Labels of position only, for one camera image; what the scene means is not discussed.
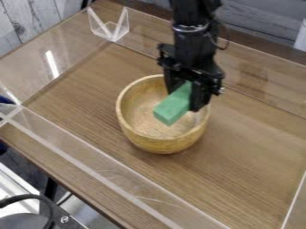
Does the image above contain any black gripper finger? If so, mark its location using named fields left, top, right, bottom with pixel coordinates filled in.
left=165, top=69, right=186, bottom=94
left=190, top=81, right=213, bottom=112

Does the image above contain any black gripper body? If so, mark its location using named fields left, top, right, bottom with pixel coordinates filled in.
left=155, top=25, right=226, bottom=97

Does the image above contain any green rectangular block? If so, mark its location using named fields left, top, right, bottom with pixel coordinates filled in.
left=153, top=81, right=191, bottom=126

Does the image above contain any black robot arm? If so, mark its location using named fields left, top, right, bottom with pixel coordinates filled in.
left=158, top=0, right=225, bottom=112

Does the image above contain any brown wooden bowl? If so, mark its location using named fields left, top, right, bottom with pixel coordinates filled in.
left=116, top=74, right=210, bottom=154

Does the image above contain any white object at right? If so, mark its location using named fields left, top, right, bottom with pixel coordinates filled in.
left=294, top=18, right=306, bottom=52

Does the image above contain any blue object at edge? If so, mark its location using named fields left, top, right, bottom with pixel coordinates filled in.
left=0, top=95, right=15, bottom=105

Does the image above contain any black table leg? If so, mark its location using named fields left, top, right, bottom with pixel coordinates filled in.
left=44, top=178, right=59, bottom=200

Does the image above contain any clear acrylic enclosure wall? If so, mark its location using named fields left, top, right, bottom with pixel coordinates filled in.
left=0, top=1, right=306, bottom=229

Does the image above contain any black cable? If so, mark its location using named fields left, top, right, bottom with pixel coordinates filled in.
left=0, top=194, right=56, bottom=229

